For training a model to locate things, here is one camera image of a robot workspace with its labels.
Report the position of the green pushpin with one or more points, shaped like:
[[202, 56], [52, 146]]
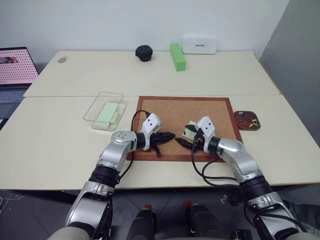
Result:
[[241, 122]]

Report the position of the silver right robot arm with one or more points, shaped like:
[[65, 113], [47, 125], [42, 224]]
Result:
[[240, 160]]

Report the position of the green sticky note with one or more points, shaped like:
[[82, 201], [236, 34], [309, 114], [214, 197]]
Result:
[[190, 135]]

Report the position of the green rectangular block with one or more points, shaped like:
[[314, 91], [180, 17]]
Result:
[[178, 57]]

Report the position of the clear plastic box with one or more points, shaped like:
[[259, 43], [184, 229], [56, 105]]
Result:
[[97, 110]]

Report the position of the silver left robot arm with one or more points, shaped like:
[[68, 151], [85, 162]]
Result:
[[117, 152]]

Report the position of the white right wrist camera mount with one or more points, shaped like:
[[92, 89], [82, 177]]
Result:
[[206, 126]]

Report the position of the brown wooden tray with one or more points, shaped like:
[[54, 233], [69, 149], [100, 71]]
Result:
[[253, 115]]

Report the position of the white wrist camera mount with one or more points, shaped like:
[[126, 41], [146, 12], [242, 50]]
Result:
[[206, 126], [150, 123]]

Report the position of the wood-framed cork board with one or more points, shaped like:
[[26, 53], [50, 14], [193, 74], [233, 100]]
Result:
[[175, 112]]

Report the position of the beige right shoulder cover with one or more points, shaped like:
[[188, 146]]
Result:
[[297, 236]]

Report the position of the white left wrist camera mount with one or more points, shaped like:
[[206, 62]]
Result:
[[150, 123]]

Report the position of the black round zip case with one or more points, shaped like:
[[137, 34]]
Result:
[[144, 53]]

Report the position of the laptop with pink screen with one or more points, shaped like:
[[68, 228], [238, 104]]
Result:
[[15, 67]]

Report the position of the grey partition panel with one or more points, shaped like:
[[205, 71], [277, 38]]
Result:
[[297, 62]]

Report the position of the beige left shoulder cover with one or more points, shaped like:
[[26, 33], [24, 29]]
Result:
[[70, 232]]

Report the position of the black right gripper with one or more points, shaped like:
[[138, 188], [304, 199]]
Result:
[[199, 142]]

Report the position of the black crumpled object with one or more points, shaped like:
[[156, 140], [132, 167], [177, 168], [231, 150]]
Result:
[[230, 197]]

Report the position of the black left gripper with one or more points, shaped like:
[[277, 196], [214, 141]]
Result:
[[157, 138]]

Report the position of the red tab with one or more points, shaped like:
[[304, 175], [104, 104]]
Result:
[[149, 207], [186, 204]]

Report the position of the white rectangular case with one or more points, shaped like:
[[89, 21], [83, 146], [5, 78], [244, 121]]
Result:
[[200, 45]]

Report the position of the green note stack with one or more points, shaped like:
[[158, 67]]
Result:
[[107, 113]]

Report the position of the white pushpin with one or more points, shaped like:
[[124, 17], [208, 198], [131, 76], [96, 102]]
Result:
[[254, 121]]

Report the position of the dark rounded shape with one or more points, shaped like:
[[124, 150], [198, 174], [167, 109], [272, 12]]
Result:
[[205, 222], [142, 225]]

